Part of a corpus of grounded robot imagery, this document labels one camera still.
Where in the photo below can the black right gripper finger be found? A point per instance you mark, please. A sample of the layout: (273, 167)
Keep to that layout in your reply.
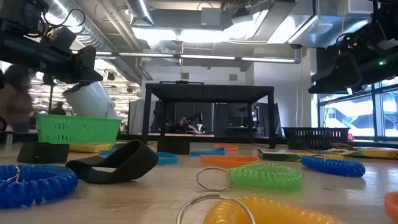
(326, 89)

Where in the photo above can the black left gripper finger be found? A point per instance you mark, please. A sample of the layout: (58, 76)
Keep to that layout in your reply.
(93, 78)

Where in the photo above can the blue silicone wristband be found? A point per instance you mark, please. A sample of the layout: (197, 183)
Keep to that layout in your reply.
(206, 152)
(106, 153)
(168, 159)

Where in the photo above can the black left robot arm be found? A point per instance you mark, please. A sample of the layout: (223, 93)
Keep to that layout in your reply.
(25, 53)

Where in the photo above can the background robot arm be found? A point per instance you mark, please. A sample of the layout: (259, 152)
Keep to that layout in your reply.
(194, 119)

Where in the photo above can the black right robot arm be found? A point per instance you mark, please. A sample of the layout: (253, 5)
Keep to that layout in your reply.
(379, 46)

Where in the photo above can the white cylinder with black rim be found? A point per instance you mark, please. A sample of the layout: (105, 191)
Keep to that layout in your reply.
(93, 102)

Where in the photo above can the large glass window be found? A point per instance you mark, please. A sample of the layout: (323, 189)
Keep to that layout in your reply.
(351, 115)

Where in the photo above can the person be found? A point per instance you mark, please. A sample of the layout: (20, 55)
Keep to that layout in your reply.
(15, 99)
(58, 109)

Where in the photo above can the black plastic basket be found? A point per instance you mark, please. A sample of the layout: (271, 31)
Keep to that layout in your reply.
(314, 137)

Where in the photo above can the green plastic basket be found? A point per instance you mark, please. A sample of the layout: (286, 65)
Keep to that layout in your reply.
(77, 129)

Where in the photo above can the long ceiling light bar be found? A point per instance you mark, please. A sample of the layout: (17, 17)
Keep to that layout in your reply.
(205, 57)

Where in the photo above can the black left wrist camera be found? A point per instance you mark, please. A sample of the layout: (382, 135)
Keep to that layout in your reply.
(65, 39)

